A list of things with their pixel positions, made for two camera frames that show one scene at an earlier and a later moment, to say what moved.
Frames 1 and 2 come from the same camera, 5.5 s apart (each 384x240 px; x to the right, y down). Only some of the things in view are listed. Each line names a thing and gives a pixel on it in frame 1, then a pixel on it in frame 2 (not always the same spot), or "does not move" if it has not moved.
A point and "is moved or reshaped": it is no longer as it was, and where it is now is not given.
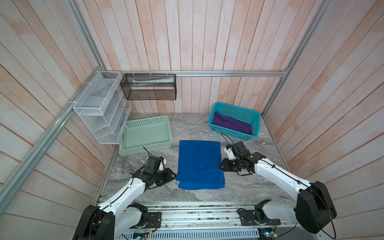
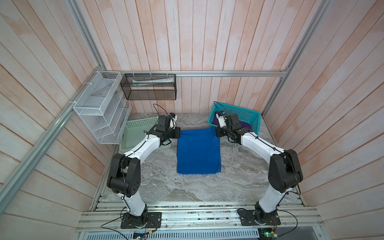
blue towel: x=199 y=165 is moved or reshaped
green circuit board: x=267 y=232 does not move
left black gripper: x=168 y=177 → x=177 y=130
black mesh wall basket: x=149 y=86 does not move
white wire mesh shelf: x=102 y=105 does not move
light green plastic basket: x=146 y=134 does not move
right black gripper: x=225 y=166 → x=218 y=133
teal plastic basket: x=234 y=121 does not move
